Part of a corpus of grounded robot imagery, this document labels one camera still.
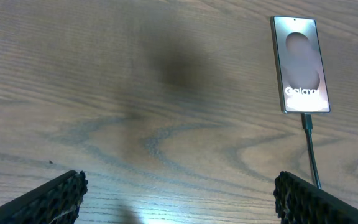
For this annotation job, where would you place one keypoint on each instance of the rose gold Galaxy smartphone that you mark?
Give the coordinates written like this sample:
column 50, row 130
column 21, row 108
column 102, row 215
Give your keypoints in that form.
column 299, row 65

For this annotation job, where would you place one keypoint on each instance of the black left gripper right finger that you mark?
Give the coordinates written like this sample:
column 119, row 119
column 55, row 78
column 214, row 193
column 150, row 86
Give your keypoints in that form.
column 299, row 202

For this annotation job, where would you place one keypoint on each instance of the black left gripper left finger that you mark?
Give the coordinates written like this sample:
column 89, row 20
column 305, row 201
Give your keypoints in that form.
column 57, row 201

